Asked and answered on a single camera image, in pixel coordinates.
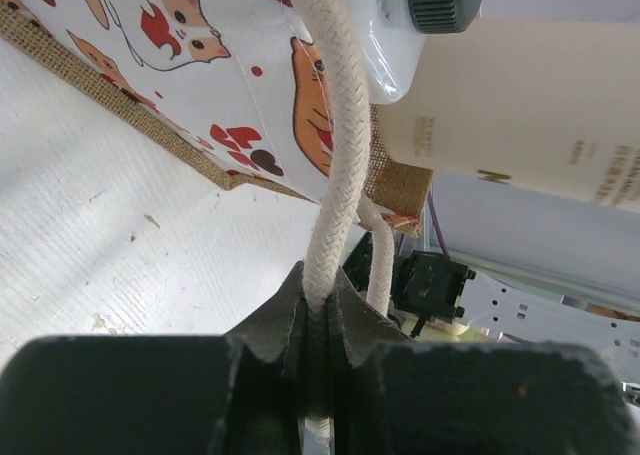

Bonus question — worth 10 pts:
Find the brown canvas bag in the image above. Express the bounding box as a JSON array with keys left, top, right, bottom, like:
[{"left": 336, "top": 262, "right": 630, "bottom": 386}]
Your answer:
[{"left": 1, "top": 0, "right": 432, "bottom": 417}]

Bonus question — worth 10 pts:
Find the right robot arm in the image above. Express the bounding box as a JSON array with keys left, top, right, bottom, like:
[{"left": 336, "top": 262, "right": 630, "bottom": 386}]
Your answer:
[{"left": 367, "top": 251, "right": 639, "bottom": 383}]

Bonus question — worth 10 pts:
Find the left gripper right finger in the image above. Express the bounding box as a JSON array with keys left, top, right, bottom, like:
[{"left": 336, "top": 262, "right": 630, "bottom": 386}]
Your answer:
[{"left": 328, "top": 275, "right": 633, "bottom": 454}]

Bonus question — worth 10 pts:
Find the cream wide-cap bottle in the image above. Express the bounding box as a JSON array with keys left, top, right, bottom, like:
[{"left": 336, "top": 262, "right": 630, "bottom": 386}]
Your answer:
[{"left": 378, "top": 19, "right": 639, "bottom": 211}]

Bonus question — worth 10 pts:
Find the white bottle grey cap front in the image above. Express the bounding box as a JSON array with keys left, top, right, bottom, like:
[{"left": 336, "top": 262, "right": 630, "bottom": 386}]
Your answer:
[{"left": 340, "top": 0, "right": 482, "bottom": 105}]

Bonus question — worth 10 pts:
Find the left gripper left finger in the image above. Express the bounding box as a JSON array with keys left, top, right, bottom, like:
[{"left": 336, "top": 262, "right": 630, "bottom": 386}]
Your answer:
[{"left": 1, "top": 265, "right": 306, "bottom": 454}]

